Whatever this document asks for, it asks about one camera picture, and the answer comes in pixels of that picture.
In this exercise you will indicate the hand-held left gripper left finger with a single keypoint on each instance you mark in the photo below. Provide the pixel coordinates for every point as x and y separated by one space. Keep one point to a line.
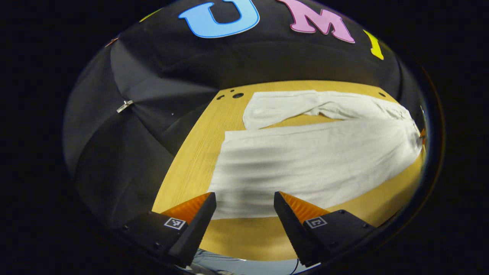
198 229

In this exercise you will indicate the red cloth clip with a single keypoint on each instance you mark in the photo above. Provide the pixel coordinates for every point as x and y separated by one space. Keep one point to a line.
112 41

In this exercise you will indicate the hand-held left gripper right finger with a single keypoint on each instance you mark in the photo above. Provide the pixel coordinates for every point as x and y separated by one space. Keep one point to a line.
290 233

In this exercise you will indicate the black backdrop cloth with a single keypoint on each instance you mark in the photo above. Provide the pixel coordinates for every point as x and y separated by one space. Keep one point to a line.
153 133

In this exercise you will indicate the white jeans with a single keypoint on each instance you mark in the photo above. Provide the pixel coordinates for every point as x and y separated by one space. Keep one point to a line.
305 160

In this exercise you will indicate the white cloth clip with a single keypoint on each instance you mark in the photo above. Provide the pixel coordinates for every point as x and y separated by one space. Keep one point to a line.
125 106

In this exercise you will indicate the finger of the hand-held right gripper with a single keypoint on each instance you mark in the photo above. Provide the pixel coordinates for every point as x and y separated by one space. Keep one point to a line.
423 135

